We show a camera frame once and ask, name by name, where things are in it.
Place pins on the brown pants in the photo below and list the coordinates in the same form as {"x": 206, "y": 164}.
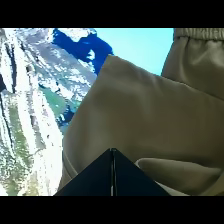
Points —
{"x": 146, "y": 113}

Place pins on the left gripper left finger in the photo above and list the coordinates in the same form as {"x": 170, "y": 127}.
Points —
{"x": 95, "y": 181}

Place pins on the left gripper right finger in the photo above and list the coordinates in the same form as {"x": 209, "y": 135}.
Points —
{"x": 131, "y": 181}

